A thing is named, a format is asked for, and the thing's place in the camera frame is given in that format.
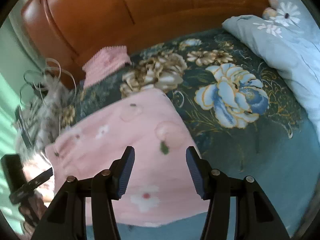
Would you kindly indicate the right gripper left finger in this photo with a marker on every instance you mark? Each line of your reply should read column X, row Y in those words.
column 65, row 217

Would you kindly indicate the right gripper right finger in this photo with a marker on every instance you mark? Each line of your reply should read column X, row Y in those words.
column 256, row 217

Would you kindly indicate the wooden headboard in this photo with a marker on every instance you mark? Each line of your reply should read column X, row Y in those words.
column 72, row 31

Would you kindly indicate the light blue daisy quilt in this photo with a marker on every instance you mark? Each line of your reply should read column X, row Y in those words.
column 286, row 37

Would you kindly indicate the teal floral bed blanket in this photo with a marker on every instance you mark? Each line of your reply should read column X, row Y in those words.
column 241, row 114

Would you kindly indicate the pink fleece garment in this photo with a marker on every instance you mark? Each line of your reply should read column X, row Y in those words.
column 160, row 189

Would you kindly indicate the pink knitted cloth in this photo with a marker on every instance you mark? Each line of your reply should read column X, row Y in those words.
column 104, row 63

